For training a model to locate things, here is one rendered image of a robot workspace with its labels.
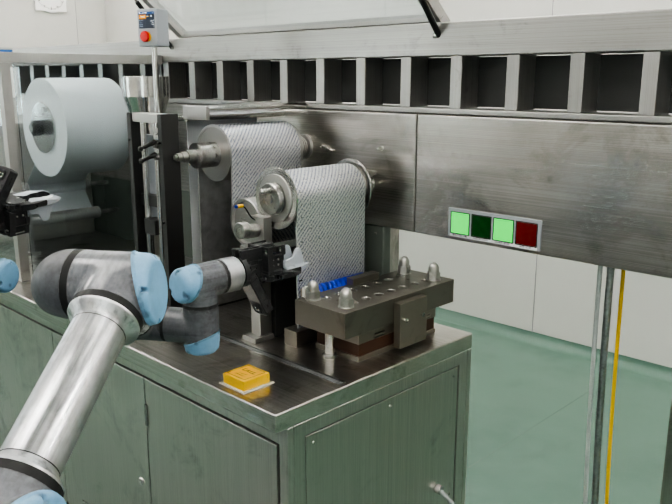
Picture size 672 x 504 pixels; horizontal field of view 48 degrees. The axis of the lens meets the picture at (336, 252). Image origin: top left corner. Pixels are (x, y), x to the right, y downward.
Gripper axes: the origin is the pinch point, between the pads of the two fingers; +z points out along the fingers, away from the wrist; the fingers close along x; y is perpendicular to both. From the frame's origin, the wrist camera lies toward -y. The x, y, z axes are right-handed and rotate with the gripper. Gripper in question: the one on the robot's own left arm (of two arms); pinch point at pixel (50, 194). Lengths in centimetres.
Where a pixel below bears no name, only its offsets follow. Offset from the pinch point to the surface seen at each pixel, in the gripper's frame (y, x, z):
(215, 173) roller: -8.1, 29.3, 28.2
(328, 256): 5, 64, 31
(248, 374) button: 19, 71, -6
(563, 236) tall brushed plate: -13, 116, 44
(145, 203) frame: 1.7, 15.5, 17.4
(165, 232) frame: 5.8, 26.2, 14.2
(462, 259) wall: 103, -5, 303
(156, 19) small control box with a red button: -42, -3, 37
